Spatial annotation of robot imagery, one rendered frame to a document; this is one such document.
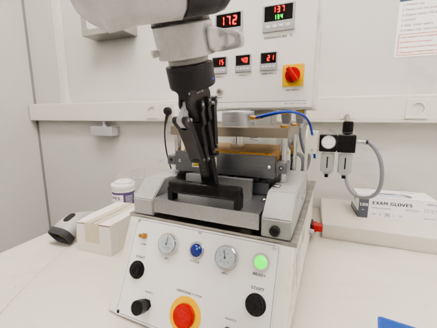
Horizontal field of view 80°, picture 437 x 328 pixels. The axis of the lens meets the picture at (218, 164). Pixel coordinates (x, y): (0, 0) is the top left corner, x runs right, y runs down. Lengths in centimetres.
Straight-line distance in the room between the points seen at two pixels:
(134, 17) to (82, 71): 143
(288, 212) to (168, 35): 32
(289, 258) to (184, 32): 37
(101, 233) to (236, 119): 49
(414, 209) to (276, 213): 67
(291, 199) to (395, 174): 80
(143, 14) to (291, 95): 51
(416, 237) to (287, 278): 56
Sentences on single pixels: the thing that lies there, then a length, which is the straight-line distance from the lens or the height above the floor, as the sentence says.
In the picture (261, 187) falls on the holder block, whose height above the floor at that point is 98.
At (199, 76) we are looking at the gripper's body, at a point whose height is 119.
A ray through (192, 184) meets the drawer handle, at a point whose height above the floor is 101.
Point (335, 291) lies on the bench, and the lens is 69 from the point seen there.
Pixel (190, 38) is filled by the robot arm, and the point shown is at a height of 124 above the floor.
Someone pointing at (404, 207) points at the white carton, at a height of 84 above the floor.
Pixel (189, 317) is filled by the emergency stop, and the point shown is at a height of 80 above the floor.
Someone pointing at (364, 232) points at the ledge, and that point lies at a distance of 92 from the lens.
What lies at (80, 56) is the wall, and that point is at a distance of 175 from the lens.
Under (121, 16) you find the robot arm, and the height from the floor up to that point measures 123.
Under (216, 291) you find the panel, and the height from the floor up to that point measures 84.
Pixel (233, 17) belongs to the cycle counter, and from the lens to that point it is 82.
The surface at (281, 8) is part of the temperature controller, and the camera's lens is 79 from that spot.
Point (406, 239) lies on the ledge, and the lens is 95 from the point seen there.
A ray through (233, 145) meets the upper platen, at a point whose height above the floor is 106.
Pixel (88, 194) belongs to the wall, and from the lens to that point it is 181.
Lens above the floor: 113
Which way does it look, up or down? 10 degrees down
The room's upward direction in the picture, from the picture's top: straight up
